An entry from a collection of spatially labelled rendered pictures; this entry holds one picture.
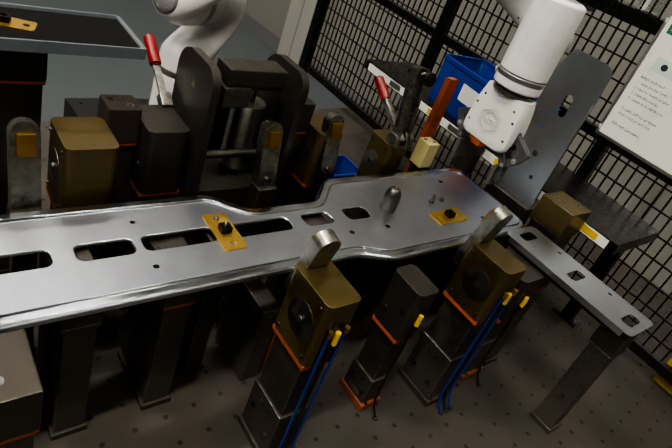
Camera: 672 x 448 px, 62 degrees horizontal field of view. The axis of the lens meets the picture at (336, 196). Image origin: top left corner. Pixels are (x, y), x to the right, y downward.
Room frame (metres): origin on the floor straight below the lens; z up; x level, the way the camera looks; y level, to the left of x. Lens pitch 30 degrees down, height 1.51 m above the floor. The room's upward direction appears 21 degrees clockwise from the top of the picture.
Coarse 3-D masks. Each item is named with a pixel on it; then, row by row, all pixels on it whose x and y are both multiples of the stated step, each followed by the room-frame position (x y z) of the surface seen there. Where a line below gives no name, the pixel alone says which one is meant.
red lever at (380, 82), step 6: (378, 78) 1.17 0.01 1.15; (378, 84) 1.16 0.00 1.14; (384, 84) 1.16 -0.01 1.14; (378, 90) 1.16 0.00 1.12; (384, 90) 1.15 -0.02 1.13; (384, 96) 1.14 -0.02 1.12; (384, 102) 1.14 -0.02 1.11; (390, 102) 1.14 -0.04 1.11; (390, 108) 1.13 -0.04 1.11; (390, 114) 1.12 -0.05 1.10; (390, 120) 1.12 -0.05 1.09; (402, 138) 1.09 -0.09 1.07
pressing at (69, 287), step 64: (320, 192) 0.87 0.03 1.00; (384, 192) 0.96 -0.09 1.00; (448, 192) 1.07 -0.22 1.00; (0, 256) 0.46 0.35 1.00; (64, 256) 0.50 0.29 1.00; (128, 256) 0.54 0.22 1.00; (192, 256) 0.58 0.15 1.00; (256, 256) 0.63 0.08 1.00; (384, 256) 0.76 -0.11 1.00; (0, 320) 0.38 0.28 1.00
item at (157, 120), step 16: (144, 112) 0.77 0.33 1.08; (160, 112) 0.79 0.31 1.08; (176, 112) 0.81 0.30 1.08; (144, 128) 0.73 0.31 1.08; (160, 128) 0.74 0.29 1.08; (176, 128) 0.76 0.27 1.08; (144, 144) 0.73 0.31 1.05; (160, 144) 0.73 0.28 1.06; (176, 144) 0.75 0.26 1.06; (144, 160) 0.72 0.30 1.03; (160, 160) 0.74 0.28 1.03; (176, 160) 0.76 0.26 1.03; (144, 176) 0.72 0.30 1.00; (160, 176) 0.74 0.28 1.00; (176, 176) 0.76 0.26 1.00; (128, 192) 0.76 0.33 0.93; (144, 192) 0.72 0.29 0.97; (160, 192) 0.74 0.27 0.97; (176, 192) 0.77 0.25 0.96
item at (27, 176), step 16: (16, 128) 0.57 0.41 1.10; (32, 128) 0.59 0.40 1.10; (16, 144) 0.57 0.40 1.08; (32, 144) 0.58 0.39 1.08; (16, 160) 0.57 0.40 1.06; (32, 160) 0.58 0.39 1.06; (16, 176) 0.56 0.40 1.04; (32, 176) 0.58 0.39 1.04; (16, 192) 0.56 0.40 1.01; (32, 192) 0.57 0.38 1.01; (16, 208) 0.56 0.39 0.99
